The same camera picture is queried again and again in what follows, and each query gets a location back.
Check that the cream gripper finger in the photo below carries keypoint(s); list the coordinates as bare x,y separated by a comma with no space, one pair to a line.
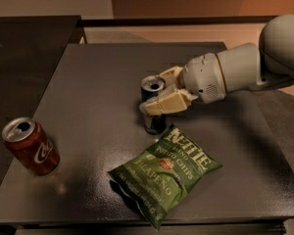
172,76
175,101

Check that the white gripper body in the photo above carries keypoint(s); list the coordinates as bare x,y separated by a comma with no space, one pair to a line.
203,76

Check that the blue silver redbull can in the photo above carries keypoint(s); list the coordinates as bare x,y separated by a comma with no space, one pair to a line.
151,86

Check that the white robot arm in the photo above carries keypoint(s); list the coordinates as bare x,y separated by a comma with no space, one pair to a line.
264,66

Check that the green jalapeno chip bag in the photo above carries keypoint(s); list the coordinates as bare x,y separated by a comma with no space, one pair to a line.
164,174

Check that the red coca-cola can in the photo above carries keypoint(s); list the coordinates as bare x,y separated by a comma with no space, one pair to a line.
30,145

